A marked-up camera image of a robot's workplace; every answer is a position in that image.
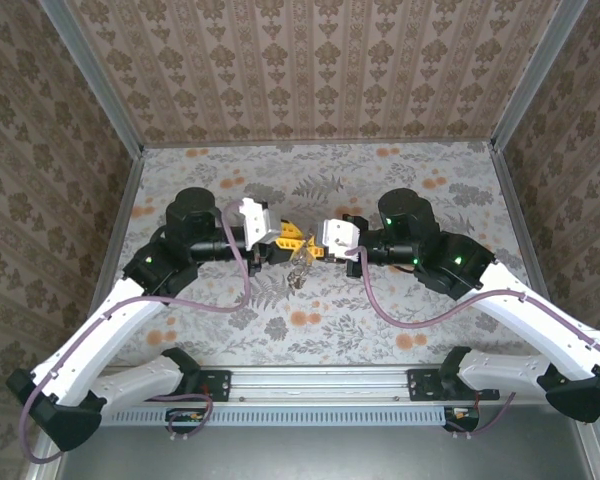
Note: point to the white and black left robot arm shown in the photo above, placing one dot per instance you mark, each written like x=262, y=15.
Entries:
x=105, y=325

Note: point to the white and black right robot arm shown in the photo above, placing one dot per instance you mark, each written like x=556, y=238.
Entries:
x=530, y=315

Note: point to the grey metal panel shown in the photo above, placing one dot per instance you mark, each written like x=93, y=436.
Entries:
x=330, y=455

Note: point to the small electronics module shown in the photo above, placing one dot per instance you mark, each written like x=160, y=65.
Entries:
x=462, y=419
x=185, y=419

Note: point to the aluminium table side rail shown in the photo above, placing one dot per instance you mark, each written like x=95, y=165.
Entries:
x=115, y=210
x=517, y=215

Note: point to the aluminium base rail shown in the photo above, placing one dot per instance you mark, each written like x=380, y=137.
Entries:
x=320, y=385

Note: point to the aluminium frame post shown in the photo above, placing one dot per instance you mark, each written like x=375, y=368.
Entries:
x=535, y=75
x=95, y=80

